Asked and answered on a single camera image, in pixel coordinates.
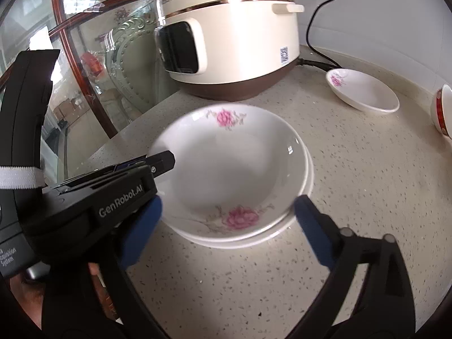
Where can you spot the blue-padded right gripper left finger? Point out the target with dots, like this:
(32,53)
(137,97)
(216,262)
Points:
(137,230)

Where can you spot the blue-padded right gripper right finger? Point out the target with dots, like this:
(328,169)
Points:
(320,230)

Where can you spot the large floral white plate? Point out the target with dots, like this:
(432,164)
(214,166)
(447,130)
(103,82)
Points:
(238,170)

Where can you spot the red-banded white bowl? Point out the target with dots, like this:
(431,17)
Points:
(441,110)

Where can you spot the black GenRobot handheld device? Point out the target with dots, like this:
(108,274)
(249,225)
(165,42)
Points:
(41,223)

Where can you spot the small floral white dish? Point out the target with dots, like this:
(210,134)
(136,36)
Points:
(362,91)

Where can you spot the red-framed glass door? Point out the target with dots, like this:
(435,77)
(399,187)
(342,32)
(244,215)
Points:
(107,75)

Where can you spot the cream rice cooker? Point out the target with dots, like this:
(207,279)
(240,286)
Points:
(227,50)

